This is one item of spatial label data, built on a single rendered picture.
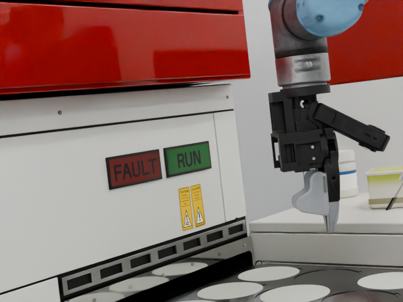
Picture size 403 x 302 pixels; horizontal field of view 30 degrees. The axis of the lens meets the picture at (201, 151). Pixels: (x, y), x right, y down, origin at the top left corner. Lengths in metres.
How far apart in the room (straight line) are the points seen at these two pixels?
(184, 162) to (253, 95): 2.85
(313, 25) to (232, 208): 0.50
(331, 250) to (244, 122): 2.72
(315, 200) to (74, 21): 0.41
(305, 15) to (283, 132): 0.20
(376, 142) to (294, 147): 0.12
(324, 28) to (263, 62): 3.25
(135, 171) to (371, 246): 0.40
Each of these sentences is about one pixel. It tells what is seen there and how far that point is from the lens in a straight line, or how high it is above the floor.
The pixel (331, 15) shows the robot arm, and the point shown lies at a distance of 0.94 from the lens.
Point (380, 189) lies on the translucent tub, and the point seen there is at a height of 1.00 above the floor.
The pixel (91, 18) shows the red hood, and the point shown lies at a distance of 1.06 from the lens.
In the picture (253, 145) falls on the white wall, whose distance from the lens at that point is 4.04.
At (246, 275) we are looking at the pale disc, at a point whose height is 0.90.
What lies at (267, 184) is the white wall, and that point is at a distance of 4.12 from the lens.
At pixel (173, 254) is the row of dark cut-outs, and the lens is 1.22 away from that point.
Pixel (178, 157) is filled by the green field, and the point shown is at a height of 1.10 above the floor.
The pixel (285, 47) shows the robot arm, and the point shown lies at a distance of 1.05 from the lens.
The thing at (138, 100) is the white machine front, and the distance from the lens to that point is 1.18.
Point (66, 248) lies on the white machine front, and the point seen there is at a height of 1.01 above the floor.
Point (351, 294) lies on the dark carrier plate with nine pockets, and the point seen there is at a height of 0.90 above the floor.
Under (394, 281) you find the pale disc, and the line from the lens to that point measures 1.14.
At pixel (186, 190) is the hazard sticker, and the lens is 1.25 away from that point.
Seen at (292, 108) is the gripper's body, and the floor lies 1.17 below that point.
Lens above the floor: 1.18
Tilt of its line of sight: 3 degrees down
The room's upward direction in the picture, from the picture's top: 6 degrees counter-clockwise
